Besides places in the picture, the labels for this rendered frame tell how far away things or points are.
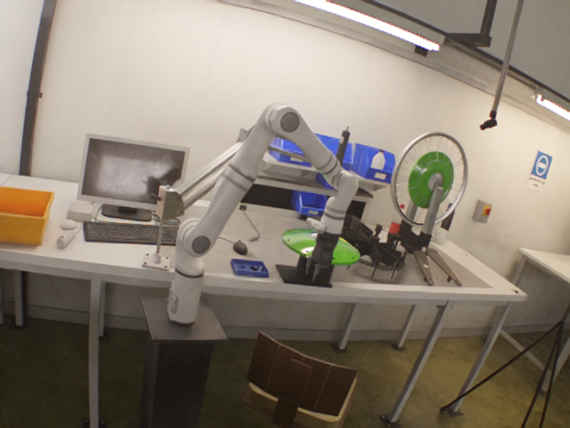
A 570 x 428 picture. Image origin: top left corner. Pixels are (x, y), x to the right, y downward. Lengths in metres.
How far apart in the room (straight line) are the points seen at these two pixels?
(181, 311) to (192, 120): 1.27
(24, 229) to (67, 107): 0.95
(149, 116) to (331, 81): 1.04
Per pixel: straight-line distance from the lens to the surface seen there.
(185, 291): 1.33
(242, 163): 1.23
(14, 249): 1.61
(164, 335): 1.34
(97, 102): 2.37
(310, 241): 1.65
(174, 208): 1.52
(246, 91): 2.41
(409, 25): 2.22
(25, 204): 1.91
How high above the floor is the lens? 1.61
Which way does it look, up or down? 17 degrees down
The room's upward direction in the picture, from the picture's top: 15 degrees clockwise
